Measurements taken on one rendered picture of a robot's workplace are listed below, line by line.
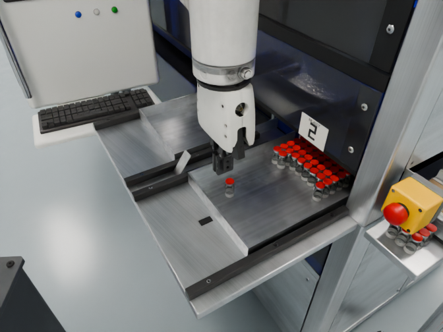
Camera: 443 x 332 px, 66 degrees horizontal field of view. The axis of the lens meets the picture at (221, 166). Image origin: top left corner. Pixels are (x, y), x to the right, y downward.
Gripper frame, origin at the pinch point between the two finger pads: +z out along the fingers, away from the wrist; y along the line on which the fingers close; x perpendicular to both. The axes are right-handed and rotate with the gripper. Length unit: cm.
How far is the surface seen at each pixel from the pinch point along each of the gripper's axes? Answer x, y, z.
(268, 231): -9.9, -2.8, 22.0
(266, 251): -5.6, -7.6, 20.2
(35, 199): 45, 139, 110
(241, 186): -12.7, 11.9, 22.0
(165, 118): -9, 49, 22
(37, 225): 48, 118, 110
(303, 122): -28.0, 10.0, 7.6
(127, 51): -11, 88, 14
